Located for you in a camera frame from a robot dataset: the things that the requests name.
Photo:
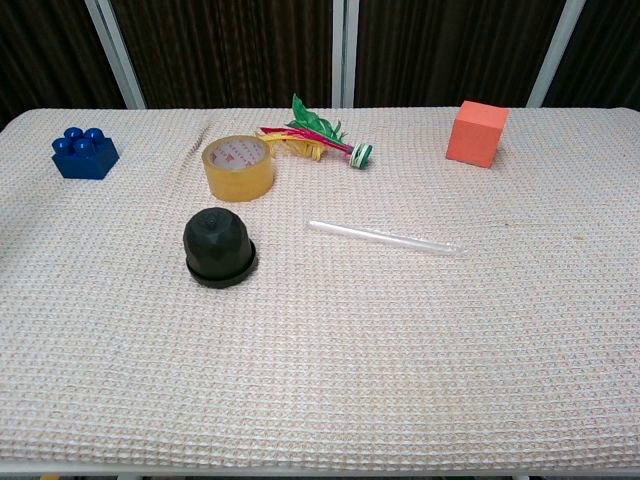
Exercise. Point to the black faceted dice cup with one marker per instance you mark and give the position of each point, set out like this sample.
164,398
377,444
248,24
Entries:
215,235

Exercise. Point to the black round tray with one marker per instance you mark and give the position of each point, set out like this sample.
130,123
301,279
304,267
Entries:
222,281

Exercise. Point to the clear glass tube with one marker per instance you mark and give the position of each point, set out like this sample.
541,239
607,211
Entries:
385,239

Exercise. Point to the yellow packing tape roll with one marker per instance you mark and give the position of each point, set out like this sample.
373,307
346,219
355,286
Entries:
240,180

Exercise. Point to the colourful feather shuttlecock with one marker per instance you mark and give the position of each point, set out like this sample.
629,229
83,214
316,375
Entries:
310,132

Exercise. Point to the beige waffle tablecloth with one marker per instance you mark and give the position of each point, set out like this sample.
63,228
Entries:
350,350

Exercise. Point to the orange foam cube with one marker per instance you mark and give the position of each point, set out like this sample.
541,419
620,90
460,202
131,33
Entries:
472,137

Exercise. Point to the dark brown partition panel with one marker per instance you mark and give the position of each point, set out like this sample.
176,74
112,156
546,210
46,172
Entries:
225,50
450,50
605,50
45,50

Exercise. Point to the blue toy building block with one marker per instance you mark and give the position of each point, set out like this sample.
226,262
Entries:
82,160

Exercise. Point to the grey metal partition post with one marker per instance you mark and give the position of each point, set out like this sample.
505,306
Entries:
117,55
555,55
345,50

